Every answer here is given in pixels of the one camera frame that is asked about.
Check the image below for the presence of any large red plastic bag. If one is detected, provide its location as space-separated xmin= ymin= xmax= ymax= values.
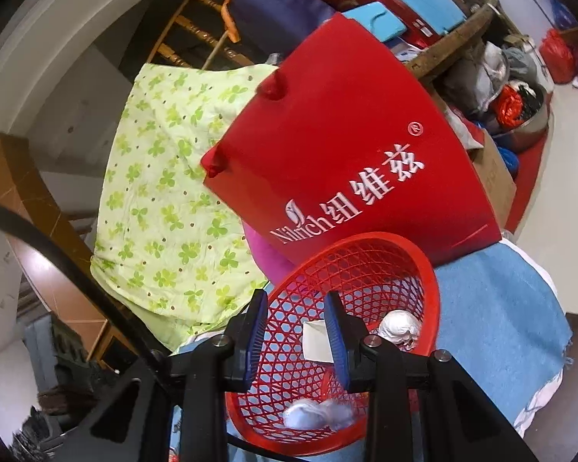
xmin=539 ymin=29 xmax=576 ymax=85

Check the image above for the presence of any small red plastic bag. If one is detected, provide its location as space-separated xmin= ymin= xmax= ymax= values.
xmin=494 ymin=84 xmax=523 ymax=126

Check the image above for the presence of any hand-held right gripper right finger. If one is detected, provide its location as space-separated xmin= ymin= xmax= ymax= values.
xmin=324 ymin=293 xmax=526 ymax=462

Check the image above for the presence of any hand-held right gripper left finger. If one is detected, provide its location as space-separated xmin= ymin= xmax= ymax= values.
xmin=53 ymin=290 xmax=271 ymax=462

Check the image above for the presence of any round wooden table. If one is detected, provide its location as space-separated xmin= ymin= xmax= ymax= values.
xmin=405 ymin=5 xmax=494 ymax=80

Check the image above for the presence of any crumpled white plastic wad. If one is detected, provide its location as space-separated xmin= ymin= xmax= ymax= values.
xmin=376 ymin=310 xmax=422 ymax=351

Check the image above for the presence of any green clover print blanket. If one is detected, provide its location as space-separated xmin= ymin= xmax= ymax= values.
xmin=91 ymin=62 xmax=280 ymax=352

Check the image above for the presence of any red paper gift bag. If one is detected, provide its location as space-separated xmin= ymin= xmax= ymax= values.
xmin=200 ymin=12 xmax=504 ymax=268

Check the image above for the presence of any pale bed sheet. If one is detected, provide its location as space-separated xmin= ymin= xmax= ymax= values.
xmin=506 ymin=241 xmax=575 ymax=439

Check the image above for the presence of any small light blue plastic lid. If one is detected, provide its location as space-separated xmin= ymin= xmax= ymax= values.
xmin=342 ymin=2 xmax=408 ymax=42

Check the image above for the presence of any red plastic mesh basket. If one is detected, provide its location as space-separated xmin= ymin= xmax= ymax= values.
xmin=224 ymin=232 xmax=441 ymax=453

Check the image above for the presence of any metal bowl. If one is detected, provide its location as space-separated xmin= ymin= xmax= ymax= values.
xmin=482 ymin=82 xmax=550 ymax=150

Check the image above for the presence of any pink pillow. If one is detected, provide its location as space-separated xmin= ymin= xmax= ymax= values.
xmin=241 ymin=219 xmax=299 ymax=287

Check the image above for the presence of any white paper piece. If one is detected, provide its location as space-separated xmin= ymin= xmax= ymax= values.
xmin=303 ymin=320 xmax=333 ymax=362

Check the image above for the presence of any grey plastic bag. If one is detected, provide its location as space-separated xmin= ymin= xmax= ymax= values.
xmin=443 ymin=41 xmax=509 ymax=116

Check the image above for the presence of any blue towel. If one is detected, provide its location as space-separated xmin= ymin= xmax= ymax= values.
xmin=173 ymin=238 xmax=574 ymax=462

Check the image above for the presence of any crumpled clear plastic bag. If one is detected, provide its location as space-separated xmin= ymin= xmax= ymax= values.
xmin=283 ymin=397 xmax=357 ymax=431

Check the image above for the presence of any orange strap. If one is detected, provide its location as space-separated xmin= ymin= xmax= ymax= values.
xmin=220 ymin=0 xmax=240 ymax=44

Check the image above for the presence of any black cable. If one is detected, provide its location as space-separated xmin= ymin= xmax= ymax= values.
xmin=0 ymin=199 xmax=290 ymax=462

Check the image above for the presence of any red floor mat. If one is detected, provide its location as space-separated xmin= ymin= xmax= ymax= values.
xmin=503 ymin=91 xmax=552 ymax=234

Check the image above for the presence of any brown cardboard box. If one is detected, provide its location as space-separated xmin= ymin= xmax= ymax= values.
xmin=465 ymin=127 xmax=518 ymax=227

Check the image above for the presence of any wooden cabinet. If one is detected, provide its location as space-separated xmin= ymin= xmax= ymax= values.
xmin=0 ymin=132 xmax=140 ymax=362

